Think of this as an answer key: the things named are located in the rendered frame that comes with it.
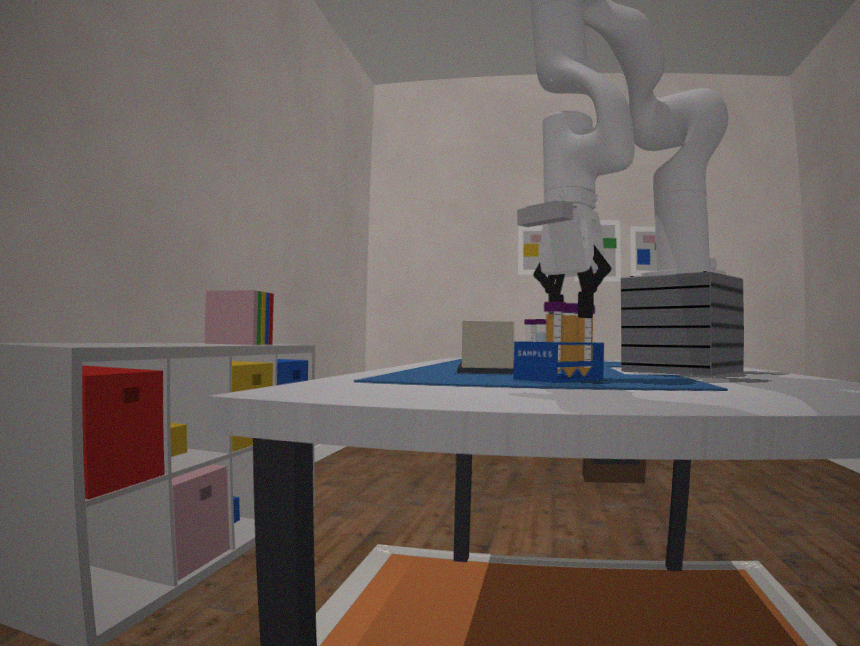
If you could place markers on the blue flat mat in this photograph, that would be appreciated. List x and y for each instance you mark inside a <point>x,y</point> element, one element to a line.
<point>446,374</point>

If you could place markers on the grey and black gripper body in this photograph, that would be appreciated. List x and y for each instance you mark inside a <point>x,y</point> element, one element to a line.
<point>563,247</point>

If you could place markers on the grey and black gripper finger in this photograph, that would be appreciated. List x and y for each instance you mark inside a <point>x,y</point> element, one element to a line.
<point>552,289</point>
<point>589,283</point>

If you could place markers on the blue tube rack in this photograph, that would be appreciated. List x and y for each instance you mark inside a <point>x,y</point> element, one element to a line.
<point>538,361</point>

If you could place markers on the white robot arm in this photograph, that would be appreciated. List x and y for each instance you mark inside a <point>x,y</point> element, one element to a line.
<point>575,153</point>

